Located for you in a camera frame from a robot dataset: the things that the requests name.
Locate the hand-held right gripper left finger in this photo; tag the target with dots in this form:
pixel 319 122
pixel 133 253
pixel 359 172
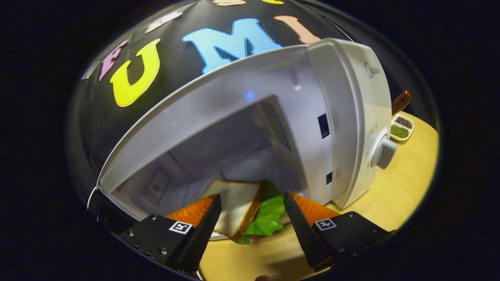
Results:
pixel 199 234

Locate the black backdrop cloth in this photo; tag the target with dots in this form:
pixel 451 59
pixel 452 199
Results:
pixel 172 58

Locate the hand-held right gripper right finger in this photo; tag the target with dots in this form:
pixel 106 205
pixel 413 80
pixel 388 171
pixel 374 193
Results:
pixel 302 234

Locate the sandwich with green lettuce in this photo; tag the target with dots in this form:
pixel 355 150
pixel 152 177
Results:
pixel 238 203

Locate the white microwave oven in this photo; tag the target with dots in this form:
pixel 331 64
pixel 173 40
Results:
pixel 234 97

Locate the white divided spice dish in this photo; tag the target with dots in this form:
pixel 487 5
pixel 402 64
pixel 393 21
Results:
pixel 400 130

